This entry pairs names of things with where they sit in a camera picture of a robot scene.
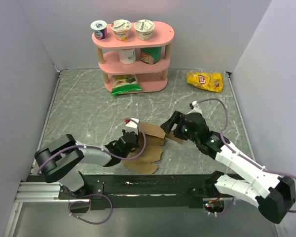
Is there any aluminium rail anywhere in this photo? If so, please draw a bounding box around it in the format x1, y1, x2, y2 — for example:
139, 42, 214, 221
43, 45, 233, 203
14, 180, 70, 203

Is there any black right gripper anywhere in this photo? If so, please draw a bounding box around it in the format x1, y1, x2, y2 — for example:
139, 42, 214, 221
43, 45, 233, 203
160, 111, 199, 144

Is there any green snack box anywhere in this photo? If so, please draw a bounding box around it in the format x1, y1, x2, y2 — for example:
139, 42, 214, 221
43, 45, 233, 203
141, 47, 162, 65

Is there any white cup middle shelf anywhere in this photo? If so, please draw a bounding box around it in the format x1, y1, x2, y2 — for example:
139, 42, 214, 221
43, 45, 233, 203
118, 49, 136, 65

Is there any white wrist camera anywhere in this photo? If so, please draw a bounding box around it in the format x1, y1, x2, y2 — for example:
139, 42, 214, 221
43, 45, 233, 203
188, 101, 202, 114
124, 118, 140, 135

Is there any orange Chobani yogurt cup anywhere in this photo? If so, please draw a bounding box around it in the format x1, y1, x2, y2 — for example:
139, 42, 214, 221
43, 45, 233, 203
111, 19, 132, 41

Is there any yellow Lays chip bag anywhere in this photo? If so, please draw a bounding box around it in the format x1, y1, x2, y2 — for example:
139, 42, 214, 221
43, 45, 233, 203
186, 72, 223, 93

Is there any green chip bag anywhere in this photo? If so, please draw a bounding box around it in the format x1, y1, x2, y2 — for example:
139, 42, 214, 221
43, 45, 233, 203
111, 74, 142, 96

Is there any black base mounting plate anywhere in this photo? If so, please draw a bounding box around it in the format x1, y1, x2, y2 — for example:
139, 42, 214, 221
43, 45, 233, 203
56, 174, 237, 214

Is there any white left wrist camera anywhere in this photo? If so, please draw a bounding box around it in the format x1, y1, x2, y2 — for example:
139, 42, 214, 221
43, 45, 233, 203
124, 118, 140, 135

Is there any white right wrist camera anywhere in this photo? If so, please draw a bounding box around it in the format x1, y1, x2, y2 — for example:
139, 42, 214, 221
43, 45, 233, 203
188, 101, 202, 114

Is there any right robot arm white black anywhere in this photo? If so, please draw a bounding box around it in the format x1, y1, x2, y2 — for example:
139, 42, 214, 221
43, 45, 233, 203
161, 111, 296, 224

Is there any brown cardboard box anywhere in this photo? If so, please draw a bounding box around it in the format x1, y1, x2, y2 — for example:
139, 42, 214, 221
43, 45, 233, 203
122, 121, 183, 174

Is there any white Chobani yogurt cup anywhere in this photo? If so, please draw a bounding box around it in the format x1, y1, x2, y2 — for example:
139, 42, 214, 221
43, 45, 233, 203
134, 19, 155, 41

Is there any purple white yogurt cup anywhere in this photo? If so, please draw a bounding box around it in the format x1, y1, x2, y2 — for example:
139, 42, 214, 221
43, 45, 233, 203
90, 20, 107, 40

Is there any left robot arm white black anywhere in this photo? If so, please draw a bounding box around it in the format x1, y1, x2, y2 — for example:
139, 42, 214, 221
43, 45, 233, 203
35, 129, 139, 198

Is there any pink three-tier shelf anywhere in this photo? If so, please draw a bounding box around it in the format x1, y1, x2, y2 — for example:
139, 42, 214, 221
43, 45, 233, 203
92, 21, 175, 93

